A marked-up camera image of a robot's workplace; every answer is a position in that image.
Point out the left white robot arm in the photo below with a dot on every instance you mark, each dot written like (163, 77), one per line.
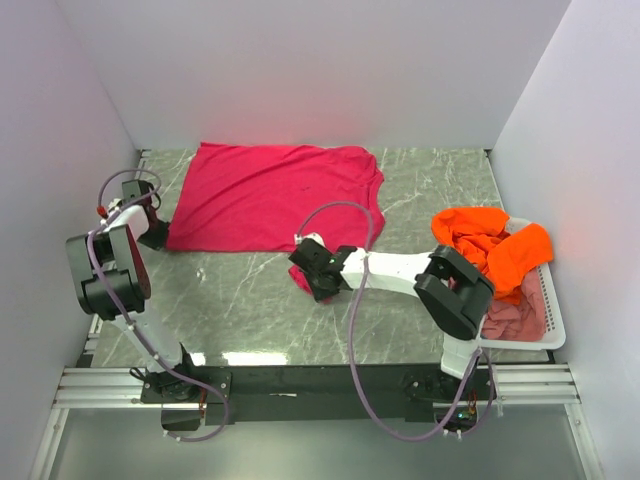
(111, 281)

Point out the black base beam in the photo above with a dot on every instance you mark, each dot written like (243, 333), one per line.
(412, 392)

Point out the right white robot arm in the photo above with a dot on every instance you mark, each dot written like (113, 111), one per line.
(453, 291)

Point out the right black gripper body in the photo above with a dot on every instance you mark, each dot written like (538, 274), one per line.
(321, 292)

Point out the aluminium frame rail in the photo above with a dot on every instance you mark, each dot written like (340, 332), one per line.
(114, 388)

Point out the salmon pink t shirt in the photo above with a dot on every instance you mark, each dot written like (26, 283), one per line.
(522, 322)

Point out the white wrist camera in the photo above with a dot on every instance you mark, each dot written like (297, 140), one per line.
(105, 211)
(299, 238)

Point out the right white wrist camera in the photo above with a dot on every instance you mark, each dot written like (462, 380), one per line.
(299, 238)

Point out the white plastic laundry basket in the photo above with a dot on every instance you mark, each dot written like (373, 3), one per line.
(518, 311)

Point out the magenta t shirt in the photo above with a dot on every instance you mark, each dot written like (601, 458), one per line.
(238, 199)

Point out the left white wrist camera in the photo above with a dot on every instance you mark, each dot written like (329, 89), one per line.
(105, 211)

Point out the orange t shirt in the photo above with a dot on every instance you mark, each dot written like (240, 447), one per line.
(480, 235)

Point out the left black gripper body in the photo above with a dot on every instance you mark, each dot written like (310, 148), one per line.
(156, 235)

